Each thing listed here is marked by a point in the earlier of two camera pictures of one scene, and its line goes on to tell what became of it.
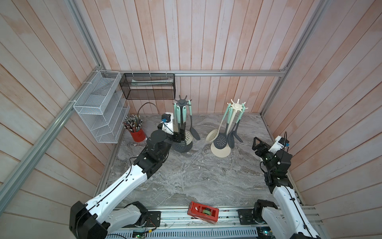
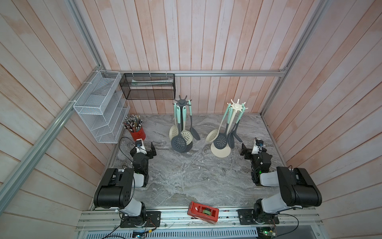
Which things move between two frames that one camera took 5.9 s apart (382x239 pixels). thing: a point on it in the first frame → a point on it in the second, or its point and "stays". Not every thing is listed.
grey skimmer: x=235 y=132 stays
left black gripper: x=179 y=136 → x=149 y=153
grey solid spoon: x=179 y=147 stays
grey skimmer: x=220 y=139 stays
